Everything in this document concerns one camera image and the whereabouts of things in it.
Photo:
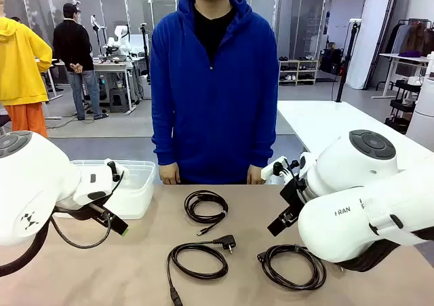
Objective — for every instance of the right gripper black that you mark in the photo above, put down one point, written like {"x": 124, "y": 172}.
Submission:
{"x": 295, "y": 194}

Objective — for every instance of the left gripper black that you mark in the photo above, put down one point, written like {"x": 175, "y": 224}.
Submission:
{"x": 98, "y": 212}

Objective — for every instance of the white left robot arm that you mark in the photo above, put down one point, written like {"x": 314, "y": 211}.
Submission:
{"x": 37, "y": 184}

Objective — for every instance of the person's right forearm blue sleeve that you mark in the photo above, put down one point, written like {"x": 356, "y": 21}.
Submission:
{"x": 162, "y": 139}

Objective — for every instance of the person's left forearm blue sleeve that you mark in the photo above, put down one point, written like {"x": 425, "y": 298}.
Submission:
{"x": 262, "y": 139}

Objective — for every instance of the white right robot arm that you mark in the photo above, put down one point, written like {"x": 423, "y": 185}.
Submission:
{"x": 339, "y": 217}

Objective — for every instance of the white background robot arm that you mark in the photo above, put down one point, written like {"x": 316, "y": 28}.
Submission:
{"x": 120, "y": 36}

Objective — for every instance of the person's left hand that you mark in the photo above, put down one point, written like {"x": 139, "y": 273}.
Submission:
{"x": 256, "y": 175}

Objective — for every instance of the person's right hand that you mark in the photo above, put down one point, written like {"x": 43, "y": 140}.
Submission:
{"x": 169, "y": 175}

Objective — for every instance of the clear plastic storage container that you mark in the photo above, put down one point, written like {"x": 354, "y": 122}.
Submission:
{"x": 135, "y": 197}

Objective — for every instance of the large white table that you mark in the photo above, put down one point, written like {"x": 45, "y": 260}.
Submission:
{"x": 322, "y": 123}

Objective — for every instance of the grey step stool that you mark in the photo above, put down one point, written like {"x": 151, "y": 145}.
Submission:
{"x": 118, "y": 100}

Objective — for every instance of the person in blue hoodie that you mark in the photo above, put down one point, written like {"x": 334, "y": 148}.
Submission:
{"x": 213, "y": 116}

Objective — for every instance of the wooden shoe rack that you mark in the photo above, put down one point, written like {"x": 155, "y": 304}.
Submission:
{"x": 298, "y": 72}

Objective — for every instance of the background workbench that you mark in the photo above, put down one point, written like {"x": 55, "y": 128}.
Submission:
{"x": 112, "y": 65}

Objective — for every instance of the black utility cart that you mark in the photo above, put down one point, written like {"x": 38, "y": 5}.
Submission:
{"x": 403, "y": 106}

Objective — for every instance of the black equipment cases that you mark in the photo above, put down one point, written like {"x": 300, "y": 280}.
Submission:
{"x": 330, "y": 60}

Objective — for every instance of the black tripod pole stand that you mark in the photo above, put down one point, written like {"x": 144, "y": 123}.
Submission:
{"x": 346, "y": 65}

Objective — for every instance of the person in black jacket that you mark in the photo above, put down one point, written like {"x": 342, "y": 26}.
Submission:
{"x": 73, "y": 48}

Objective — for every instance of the large white cylinder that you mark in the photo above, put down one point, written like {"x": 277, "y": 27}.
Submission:
{"x": 424, "y": 116}

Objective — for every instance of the person in yellow hoodie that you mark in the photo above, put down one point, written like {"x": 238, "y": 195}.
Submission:
{"x": 20, "y": 65}

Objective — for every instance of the white desk with thin legs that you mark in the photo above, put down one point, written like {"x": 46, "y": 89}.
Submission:
{"x": 407, "y": 59}

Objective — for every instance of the white folding partition panels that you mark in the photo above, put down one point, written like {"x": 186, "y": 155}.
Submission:
{"x": 369, "y": 31}

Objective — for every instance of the purple cloth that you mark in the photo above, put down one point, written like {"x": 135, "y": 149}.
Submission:
{"x": 412, "y": 53}

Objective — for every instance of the clothes rack with garments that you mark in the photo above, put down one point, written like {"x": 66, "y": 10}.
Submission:
{"x": 413, "y": 38}

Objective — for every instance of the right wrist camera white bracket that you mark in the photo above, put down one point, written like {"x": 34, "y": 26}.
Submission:
{"x": 269, "y": 171}

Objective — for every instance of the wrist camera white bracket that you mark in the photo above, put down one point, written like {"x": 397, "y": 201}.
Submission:
{"x": 113, "y": 167}
{"x": 269, "y": 171}

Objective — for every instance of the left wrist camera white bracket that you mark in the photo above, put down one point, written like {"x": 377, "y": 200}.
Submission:
{"x": 113, "y": 167}

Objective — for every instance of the black camera tripod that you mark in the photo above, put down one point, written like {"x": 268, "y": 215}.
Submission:
{"x": 146, "y": 48}

